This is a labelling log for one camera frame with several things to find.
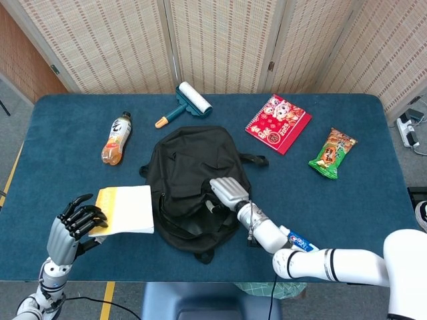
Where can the dark grey power adapter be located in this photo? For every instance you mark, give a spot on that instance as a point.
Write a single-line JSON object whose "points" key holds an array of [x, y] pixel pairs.
{"points": [[417, 115]]}

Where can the red spiral calendar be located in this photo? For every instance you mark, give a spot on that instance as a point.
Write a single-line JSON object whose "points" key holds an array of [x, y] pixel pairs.
{"points": [[278, 125]]}

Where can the orange tea bottle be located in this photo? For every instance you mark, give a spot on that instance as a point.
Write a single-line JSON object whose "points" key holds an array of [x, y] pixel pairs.
{"points": [[116, 140]]}

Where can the black and white shoe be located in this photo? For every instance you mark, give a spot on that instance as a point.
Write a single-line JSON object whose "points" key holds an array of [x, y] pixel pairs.
{"points": [[422, 216]]}

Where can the white power strip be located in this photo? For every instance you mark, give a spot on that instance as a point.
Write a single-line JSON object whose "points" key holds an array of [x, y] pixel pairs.
{"points": [[404, 128]]}

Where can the brown woven screen panel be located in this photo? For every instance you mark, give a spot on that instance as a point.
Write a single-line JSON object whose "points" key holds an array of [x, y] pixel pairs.
{"points": [[23, 63]]}

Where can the teal lint roller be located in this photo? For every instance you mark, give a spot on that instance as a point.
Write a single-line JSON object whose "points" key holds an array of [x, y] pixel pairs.
{"points": [[195, 100]]}

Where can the yellow floor tape strip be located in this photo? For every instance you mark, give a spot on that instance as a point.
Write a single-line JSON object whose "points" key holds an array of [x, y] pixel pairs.
{"points": [[107, 300], [11, 173]]}

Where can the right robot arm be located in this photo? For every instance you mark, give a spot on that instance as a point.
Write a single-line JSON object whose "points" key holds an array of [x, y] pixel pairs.
{"points": [[333, 263]]}

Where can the green snack bag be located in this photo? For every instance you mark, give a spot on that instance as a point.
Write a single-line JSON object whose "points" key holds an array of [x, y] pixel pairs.
{"points": [[332, 153]]}

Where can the beige woven screen panel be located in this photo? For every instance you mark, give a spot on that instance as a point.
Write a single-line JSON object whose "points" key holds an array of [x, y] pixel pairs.
{"points": [[100, 43], [390, 50], [223, 43], [310, 43]]}

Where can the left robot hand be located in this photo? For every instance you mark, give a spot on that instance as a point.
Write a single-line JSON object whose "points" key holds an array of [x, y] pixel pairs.
{"points": [[63, 240]]}

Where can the black furniture leg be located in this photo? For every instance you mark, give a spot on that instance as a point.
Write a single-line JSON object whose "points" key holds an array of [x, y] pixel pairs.
{"points": [[4, 106]]}

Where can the black box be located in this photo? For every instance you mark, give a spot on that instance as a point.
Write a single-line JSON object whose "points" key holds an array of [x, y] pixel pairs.
{"points": [[418, 193]]}

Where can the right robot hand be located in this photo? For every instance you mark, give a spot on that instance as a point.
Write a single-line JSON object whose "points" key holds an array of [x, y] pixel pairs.
{"points": [[230, 193]]}

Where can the black backpack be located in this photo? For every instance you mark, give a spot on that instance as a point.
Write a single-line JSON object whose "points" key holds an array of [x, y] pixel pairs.
{"points": [[190, 160]]}

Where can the white blue toothpaste tube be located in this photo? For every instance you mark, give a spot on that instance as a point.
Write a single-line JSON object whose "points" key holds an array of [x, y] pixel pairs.
{"points": [[300, 241]]}

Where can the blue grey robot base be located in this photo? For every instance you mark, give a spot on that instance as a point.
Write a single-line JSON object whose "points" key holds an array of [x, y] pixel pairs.
{"points": [[207, 301]]}

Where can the metal screen hinge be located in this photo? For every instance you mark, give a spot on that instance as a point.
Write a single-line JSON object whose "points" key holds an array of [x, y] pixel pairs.
{"points": [[55, 69], [271, 65]]}

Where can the blue felt table cover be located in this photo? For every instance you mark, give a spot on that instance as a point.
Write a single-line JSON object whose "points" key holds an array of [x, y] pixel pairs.
{"points": [[66, 140]]}

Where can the white and yellow book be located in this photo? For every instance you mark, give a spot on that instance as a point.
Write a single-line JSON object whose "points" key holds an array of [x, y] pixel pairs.
{"points": [[128, 210]]}

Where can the green checked cloth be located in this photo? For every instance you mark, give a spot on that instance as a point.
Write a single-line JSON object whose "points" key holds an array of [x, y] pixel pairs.
{"points": [[287, 287]]}

